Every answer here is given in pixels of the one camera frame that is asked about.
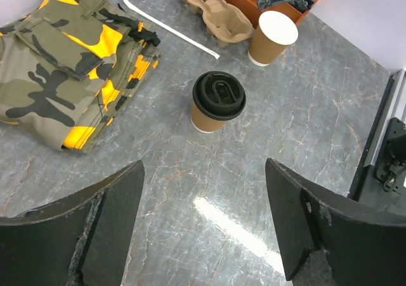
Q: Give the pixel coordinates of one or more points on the aluminium frame rail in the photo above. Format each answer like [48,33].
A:
[392,105]

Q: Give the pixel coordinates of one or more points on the orange compartment tray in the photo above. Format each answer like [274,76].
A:
[251,10]

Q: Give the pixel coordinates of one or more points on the brown paper coffee cup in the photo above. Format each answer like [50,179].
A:
[203,123]

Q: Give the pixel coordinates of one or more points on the white wrapped paper straw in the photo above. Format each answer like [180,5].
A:
[135,9]

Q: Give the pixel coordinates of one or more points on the black plastic cup lid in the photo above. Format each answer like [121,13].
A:
[219,95]

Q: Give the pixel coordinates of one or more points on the camouflage folded cloth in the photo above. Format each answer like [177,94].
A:
[70,66]

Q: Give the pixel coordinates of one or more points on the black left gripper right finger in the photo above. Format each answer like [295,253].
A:
[363,246]

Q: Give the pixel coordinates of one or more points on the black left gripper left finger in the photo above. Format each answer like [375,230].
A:
[81,239]

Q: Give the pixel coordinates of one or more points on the cardboard cup carrier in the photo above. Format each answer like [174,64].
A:
[224,21]

